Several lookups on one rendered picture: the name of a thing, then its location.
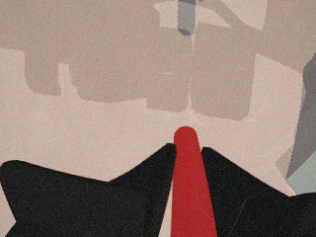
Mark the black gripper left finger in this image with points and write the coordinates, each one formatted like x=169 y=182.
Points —
x=132 y=205

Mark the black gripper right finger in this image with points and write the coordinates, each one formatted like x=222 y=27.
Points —
x=244 y=206

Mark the red peg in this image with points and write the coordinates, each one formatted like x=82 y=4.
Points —
x=192 y=214

